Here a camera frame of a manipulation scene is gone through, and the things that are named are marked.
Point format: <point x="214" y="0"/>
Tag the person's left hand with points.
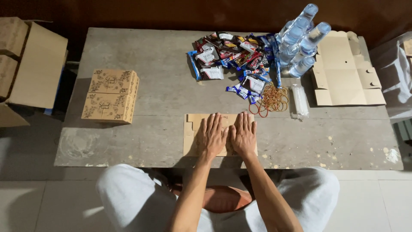
<point x="209" y="140"/>

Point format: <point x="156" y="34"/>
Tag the stack of flat cardboard blanks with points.
<point x="341" y="74"/>

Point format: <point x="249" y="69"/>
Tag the cluster of clear water bottles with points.
<point x="299" y="42"/>

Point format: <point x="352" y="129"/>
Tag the person's right hand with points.
<point x="244" y="138"/>

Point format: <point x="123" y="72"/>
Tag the pile of rubber bands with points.
<point x="273" y="100"/>

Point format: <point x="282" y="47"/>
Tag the brown round stool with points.
<point x="222" y="198"/>

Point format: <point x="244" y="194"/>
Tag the large open cardboard carton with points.
<point x="38" y="64"/>

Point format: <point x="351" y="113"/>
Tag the folded printed brown cardboard box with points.
<point x="106" y="108"/>
<point x="111" y="82"/>

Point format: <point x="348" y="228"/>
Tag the pile of snack packets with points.
<point x="231" y="56"/>

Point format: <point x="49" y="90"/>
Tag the person's white trousers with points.
<point x="135" y="199"/>

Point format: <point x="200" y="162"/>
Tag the translucent plastic bag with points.
<point x="394" y="77"/>

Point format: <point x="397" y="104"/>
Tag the clear packet of straws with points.
<point x="299" y="101"/>

